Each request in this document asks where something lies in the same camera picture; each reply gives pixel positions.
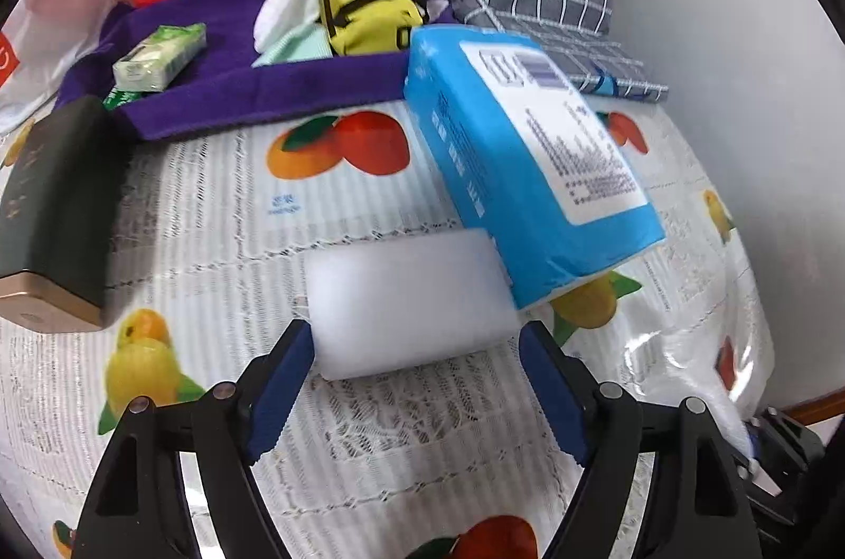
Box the white Miniso plastic bag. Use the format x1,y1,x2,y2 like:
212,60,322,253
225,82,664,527
2,0,127,135

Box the white foam block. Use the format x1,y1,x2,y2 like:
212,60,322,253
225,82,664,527
304,229,520,380

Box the dark green gold box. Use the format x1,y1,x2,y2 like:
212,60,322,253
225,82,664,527
2,96,136,333

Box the fruit print tablecloth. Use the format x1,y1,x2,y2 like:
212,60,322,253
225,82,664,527
2,99,772,557

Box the green sachet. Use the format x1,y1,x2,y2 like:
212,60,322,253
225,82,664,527
103,89,145,110

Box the clear plastic bag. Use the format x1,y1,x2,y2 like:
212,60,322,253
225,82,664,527
623,331,775,459

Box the yellow black pouch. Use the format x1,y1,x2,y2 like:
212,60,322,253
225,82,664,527
321,0,430,56

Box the mint green cloth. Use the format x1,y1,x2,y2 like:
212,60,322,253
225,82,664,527
252,23,334,67

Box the green tissue packet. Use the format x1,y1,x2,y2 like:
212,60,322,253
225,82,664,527
113,23,206,93

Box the white glove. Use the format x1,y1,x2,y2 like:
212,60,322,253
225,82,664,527
253,0,321,54

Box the blue tissue pack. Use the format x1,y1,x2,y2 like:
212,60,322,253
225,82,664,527
404,24,664,309

